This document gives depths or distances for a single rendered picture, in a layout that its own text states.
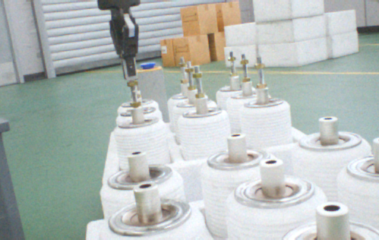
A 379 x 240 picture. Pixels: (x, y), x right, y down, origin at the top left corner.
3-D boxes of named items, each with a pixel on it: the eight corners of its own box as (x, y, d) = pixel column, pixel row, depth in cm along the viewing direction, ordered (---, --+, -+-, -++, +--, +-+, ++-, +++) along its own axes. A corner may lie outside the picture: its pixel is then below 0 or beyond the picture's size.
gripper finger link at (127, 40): (121, 23, 75) (120, 49, 79) (124, 31, 74) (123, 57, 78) (137, 22, 75) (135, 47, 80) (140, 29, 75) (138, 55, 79)
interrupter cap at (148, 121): (114, 132, 81) (113, 128, 80) (124, 122, 88) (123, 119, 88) (156, 127, 80) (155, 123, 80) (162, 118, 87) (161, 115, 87)
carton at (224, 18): (241, 28, 499) (238, 1, 493) (225, 31, 486) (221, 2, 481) (225, 30, 524) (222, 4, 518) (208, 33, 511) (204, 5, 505)
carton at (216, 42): (234, 58, 494) (231, 30, 488) (217, 61, 481) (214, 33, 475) (216, 58, 518) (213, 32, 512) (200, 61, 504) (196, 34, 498)
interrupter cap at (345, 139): (315, 158, 52) (314, 152, 52) (289, 143, 59) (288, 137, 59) (374, 146, 53) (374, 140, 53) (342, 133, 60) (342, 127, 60)
